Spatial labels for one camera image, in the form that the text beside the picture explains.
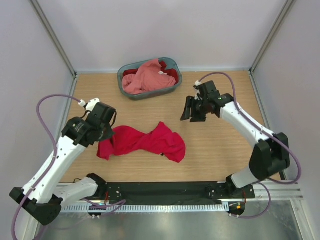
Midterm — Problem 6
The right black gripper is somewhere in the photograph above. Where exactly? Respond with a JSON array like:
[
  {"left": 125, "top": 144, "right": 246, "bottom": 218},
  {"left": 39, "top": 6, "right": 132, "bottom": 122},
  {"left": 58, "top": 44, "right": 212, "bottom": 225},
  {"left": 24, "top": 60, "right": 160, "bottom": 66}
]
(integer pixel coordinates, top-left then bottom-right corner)
[{"left": 181, "top": 96, "right": 209, "bottom": 123}]

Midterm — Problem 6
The magenta red t shirt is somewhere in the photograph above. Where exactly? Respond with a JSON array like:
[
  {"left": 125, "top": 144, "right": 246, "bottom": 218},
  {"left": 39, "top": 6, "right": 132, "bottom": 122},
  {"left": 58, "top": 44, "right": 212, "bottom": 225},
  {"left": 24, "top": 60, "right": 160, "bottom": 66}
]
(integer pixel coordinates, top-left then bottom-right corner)
[{"left": 96, "top": 122, "right": 186, "bottom": 163}]

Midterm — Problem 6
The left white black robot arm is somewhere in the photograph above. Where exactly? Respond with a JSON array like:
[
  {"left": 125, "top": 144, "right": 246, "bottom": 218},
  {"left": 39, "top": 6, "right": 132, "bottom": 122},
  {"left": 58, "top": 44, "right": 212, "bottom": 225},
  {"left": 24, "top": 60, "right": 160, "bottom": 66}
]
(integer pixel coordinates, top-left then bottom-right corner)
[{"left": 9, "top": 98, "right": 117, "bottom": 226}]

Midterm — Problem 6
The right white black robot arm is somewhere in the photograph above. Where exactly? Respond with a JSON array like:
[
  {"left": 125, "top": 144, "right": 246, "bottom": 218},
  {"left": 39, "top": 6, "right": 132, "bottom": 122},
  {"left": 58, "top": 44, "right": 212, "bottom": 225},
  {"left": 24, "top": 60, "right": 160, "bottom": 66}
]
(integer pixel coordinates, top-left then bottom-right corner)
[{"left": 180, "top": 81, "right": 290, "bottom": 198}]

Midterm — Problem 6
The teal plastic laundry basin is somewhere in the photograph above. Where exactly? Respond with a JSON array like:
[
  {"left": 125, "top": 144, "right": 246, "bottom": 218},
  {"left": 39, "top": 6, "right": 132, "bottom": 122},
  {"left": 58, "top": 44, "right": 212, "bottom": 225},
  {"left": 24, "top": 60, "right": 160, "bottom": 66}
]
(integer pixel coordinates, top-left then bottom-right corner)
[{"left": 117, "top": 57, "right": 183, "bottom": 101}]

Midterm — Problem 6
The salmon pink t shirt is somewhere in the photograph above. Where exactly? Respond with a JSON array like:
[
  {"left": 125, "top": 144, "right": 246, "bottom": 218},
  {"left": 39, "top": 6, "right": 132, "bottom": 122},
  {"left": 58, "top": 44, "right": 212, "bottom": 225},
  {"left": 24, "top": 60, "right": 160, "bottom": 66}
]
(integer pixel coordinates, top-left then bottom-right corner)
[{"left": 121, "top": 58, "right": 176, "bottom": 95}]

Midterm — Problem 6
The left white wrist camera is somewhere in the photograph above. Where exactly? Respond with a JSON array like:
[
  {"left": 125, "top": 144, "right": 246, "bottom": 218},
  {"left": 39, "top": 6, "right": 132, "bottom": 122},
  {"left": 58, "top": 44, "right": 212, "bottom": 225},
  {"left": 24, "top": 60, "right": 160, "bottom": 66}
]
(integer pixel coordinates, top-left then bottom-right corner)
[{"left": 78, "top": 98, "right": 100, "bottom": 111}]

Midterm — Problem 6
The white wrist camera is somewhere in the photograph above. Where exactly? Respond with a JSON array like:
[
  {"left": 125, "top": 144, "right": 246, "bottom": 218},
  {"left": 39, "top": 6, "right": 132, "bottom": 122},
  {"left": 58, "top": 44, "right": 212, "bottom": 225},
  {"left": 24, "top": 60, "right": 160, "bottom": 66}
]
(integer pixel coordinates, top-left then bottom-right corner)
[
  {"left": 78, "top": 98, "right": 100, "bottom": 111},
  {"left": 193, "top": 80, "right": 202, "bottom": 89}
]

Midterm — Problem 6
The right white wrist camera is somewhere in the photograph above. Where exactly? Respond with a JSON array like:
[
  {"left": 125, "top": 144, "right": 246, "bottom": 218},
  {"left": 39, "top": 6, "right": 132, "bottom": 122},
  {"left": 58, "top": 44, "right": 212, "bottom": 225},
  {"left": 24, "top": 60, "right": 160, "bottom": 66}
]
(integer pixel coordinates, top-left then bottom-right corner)
[{"left": 193, "top": 80, "right": 202, "bottom": 89}]

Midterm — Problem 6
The perforated metal cable tray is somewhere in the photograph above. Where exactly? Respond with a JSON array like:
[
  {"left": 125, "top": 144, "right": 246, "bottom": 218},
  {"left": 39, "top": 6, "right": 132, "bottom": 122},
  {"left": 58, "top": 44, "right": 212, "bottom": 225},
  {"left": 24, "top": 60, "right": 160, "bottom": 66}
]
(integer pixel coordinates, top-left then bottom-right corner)
[{"left": 61, "top": 202, "right": 229, "bottom": 213}]

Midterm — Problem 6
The left aluminium frame post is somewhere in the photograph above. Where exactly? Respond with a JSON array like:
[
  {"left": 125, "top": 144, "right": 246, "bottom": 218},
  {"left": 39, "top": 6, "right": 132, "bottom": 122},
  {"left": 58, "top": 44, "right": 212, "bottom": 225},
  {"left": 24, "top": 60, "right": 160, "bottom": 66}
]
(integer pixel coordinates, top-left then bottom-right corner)
[{"left": 29, "top": 0, "right": 78, "bottom": 78}]

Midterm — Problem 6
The aluminium frame post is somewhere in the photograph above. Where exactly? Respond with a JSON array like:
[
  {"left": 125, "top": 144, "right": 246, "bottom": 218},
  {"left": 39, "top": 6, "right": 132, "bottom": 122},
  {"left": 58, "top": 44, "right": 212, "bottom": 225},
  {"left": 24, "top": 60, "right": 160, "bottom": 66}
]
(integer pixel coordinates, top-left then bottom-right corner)
[
  {"left": 29, "top": 0, "right": 78, "bottom": 78},
  {"left": 248, "top": 0, "right": 298, "bottom": 75}
]

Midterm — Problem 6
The right aluminium frame post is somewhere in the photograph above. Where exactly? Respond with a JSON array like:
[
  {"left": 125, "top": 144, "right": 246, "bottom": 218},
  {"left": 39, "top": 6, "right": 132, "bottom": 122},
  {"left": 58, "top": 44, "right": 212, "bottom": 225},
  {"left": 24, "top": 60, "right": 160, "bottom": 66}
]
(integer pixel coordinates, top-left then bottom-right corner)
[{"left": 248, "top": 0, "right": 298, "bottom": 75}]

